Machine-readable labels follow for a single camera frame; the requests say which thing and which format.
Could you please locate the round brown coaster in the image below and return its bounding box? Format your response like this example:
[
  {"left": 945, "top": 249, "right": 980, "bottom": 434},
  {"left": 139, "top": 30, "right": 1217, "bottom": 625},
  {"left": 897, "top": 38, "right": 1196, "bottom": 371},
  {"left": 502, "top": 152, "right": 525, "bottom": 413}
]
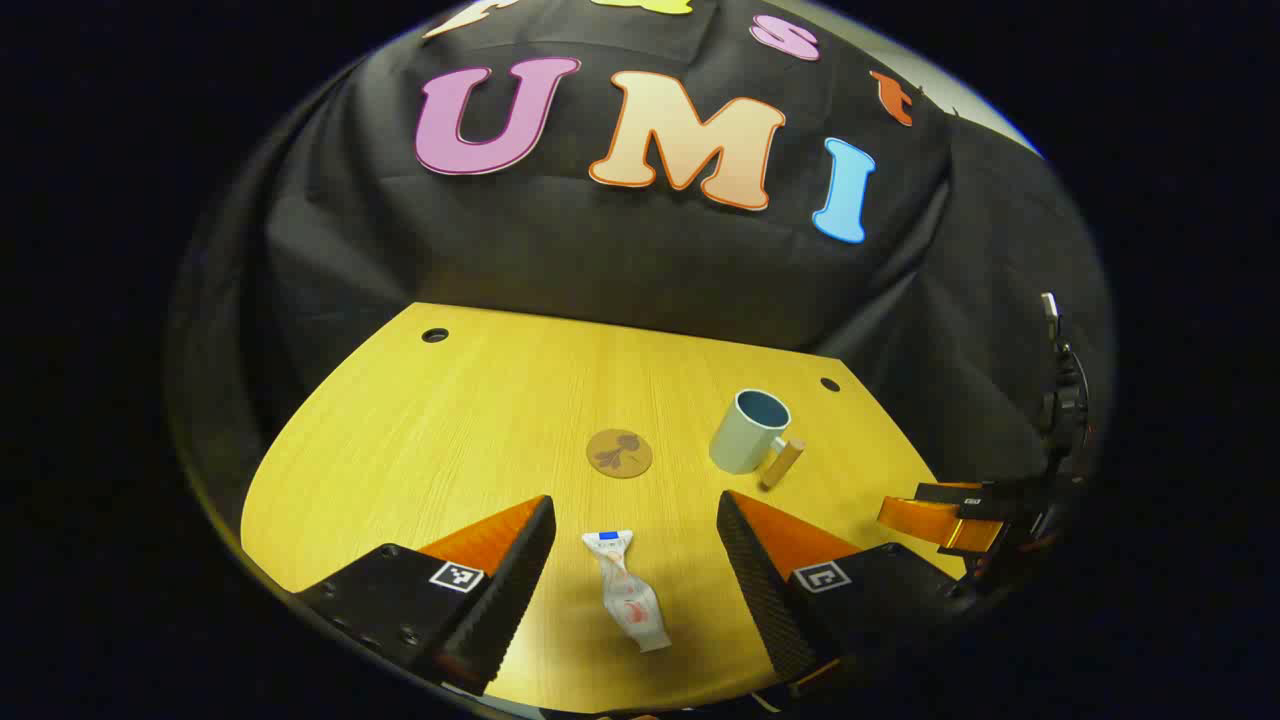
[{"left": 586, "top": 429, "right": 654, "bottom": 479}]

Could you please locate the black backdrop cloth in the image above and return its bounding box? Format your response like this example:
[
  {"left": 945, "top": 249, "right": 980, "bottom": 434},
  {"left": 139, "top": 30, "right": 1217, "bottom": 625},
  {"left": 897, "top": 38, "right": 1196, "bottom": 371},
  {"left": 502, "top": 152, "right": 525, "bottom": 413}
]
[{"left": 165, "top": 0, "right": 1116, "bottom": 561}]

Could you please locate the wooden desktop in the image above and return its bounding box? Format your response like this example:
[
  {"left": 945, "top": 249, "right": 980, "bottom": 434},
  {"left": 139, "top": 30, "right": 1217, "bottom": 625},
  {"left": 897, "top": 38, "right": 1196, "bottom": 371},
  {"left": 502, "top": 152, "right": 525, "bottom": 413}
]
[{"left": 240, "top": 302, "right": 969, "bottom": 716}]

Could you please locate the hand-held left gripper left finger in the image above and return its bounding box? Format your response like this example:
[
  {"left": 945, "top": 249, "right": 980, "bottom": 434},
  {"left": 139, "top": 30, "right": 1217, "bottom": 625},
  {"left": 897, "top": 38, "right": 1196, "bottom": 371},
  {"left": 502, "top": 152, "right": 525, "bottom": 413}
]
[{"left": 295, "top": 494, "right": 557, "bottom": 697}]

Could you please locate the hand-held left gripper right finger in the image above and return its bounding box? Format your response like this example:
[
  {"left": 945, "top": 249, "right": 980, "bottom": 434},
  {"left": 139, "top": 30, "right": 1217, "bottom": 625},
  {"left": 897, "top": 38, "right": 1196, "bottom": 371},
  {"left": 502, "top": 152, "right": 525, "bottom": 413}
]
[{"left": 716, "top": 490, "right": 966, "bottom": 701}]

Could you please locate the pale green cup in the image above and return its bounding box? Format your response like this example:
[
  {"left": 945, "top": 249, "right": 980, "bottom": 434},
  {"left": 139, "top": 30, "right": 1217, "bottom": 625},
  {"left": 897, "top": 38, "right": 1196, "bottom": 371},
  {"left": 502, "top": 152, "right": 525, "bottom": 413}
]
[{"left": 709, "top": 389, "right": 807, "bottom": 491}]

